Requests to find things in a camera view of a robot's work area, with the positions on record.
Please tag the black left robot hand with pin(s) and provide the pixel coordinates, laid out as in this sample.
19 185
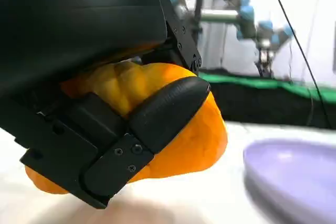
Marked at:
78 24

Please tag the orange white toy bread roll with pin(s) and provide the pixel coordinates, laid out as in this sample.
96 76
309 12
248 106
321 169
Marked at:
194 142

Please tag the green cloth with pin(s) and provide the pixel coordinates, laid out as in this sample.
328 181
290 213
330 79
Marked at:
262 82

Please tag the lilac plate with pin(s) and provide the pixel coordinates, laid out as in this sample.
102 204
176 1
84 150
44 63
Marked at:
294 171

